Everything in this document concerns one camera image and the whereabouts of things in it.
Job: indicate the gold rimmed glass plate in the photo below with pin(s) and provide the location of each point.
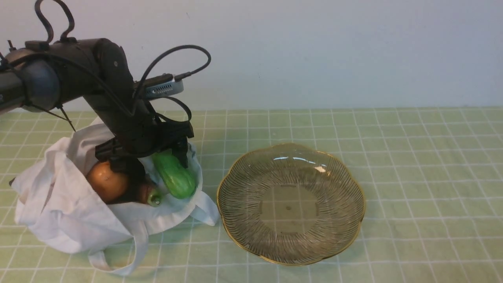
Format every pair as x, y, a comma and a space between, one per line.
291, 205

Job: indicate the brown onion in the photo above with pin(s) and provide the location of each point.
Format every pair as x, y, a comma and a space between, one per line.
106, 184

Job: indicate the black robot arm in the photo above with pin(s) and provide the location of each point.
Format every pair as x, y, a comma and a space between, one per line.
41, 77

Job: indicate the white cloth tote bag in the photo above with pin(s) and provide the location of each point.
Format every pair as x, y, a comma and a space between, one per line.
57, 204

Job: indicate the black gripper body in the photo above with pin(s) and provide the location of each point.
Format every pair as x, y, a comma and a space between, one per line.
145, 133

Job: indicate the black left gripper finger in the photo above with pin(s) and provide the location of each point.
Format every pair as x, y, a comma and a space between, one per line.
135, 174

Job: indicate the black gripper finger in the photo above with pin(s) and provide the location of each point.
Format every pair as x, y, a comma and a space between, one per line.
179, 150

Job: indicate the green cucumber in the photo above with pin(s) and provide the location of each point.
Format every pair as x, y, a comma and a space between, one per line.
179, 180

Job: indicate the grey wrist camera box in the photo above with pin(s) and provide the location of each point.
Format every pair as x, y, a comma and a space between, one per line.
160, 87

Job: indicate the brown and green vegetable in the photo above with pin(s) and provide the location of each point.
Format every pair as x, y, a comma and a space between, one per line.
148, 194

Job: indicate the green checkered tablecloth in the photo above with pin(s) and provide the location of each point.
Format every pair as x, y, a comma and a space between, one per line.
432, 178

